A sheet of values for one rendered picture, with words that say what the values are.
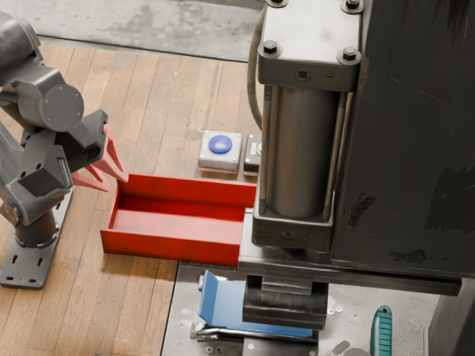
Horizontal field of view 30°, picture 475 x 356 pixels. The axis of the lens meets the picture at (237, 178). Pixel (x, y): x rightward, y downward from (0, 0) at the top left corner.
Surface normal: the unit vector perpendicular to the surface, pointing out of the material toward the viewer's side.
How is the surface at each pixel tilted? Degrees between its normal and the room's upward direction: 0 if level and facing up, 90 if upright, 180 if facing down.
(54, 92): 61
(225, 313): 4
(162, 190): 90
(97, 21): 0
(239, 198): 90
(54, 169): 56
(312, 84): 90
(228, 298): 4
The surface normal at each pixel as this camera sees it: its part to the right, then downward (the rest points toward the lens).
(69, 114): 0.64, 0.16
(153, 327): 0.01, -0.64
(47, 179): 0.00, 0.71
